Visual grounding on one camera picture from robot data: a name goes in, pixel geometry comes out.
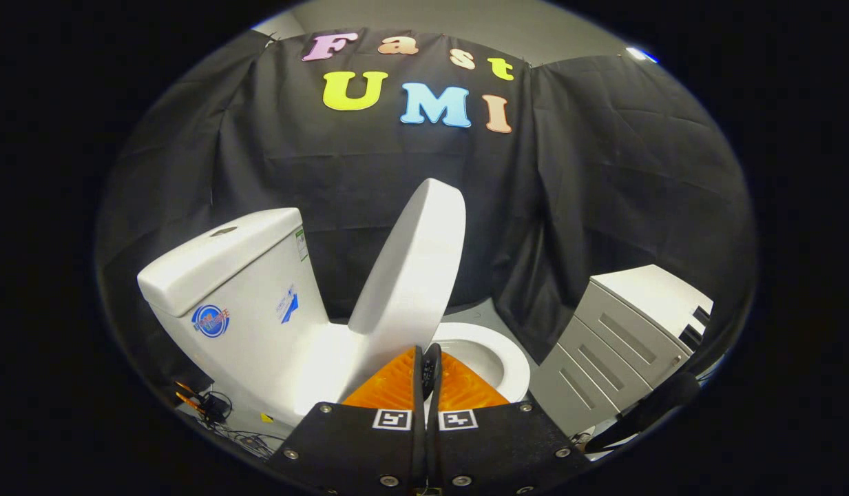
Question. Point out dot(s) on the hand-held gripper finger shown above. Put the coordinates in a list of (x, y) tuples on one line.
[(418, 420), (434, 441)]

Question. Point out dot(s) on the white toilet lid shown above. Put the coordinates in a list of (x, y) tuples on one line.
[(410, 275)]

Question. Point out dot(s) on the white toilet seat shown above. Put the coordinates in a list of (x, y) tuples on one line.
[(514, 372)]

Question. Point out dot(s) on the white ceramic toilet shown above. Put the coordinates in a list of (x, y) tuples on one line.
[(245, 289)]

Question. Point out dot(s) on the grey drawer cabinet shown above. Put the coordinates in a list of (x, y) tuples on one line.
[(624, 331)]

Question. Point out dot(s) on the black backdrop cloth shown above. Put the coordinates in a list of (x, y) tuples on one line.
[(369, 172)]

